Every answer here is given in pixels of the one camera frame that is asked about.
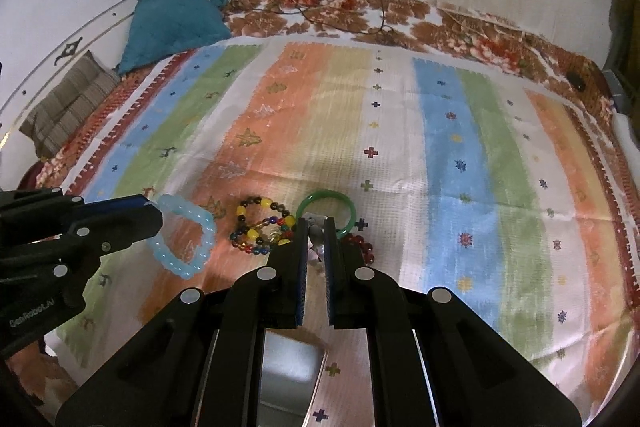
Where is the green jade bangle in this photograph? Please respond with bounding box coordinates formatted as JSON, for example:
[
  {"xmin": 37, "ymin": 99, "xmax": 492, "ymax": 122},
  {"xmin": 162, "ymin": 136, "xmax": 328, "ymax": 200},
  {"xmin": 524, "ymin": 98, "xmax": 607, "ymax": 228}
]
[{"xmin": 295, "ymin": 188, "xmax": 357, "ymax": 239}]

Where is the dark red bead bracelet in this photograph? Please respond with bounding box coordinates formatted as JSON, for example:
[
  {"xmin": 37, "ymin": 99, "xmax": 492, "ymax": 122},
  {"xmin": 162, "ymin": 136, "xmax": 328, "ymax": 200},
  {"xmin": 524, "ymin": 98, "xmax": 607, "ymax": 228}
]
[{"xmin": 342, "ymin": 232, "xmax": 377, "ymax": 266}]

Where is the light blue bead bracelet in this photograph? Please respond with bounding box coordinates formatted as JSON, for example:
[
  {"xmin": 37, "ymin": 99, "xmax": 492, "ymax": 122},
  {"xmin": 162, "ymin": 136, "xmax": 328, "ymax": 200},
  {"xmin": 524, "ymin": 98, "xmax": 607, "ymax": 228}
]
[{"xmin": 146, "ymin": 193, "xmax": 219, "ymax": 281}]

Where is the silver metal tin box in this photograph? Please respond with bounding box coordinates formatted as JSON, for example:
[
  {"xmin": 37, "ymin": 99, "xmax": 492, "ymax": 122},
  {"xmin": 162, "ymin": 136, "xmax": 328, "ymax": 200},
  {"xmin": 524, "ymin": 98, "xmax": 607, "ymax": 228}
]
[{"xmin": 257, "ymin": 331, "xmax": 326, "ymax": 427}]

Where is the yellow black bead bracelet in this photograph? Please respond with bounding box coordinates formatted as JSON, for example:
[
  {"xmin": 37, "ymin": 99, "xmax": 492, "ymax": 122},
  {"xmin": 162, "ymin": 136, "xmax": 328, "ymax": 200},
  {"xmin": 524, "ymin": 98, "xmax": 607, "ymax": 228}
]
[{"xmin": 233, "ymin": 196, "xmax": 298, "ymax": 249}]

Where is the striped colourful cloth mat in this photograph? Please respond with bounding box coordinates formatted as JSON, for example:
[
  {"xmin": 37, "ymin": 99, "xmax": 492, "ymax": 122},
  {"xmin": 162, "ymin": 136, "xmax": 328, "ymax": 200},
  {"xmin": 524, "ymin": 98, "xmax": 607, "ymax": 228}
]
[{"xmin": 55, "ymin": 37, "xmax": 639, "ymax": 421}]

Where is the grey striped folded cloth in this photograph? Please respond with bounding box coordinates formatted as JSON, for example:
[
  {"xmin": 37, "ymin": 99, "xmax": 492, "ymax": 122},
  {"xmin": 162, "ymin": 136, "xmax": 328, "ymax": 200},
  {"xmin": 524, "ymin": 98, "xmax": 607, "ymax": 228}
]
[{"xmin": 20, "ymin": 51, "xmax": 120, "ymax": 159}]

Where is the white bolster object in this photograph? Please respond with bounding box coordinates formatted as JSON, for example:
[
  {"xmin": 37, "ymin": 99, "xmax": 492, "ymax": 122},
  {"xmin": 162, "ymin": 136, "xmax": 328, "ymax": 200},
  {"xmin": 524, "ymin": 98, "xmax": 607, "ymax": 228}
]
[{"xmin": 612, "ymin": 113, "xmax": 640, "ymax": 170}]

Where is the teal blue pillow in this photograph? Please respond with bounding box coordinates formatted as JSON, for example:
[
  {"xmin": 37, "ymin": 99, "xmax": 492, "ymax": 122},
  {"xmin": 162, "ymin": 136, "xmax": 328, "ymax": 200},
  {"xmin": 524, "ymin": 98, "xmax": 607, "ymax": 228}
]
[{"xmin": 118, "ymin": 0, "xmax": 231, "ymax": 76}]

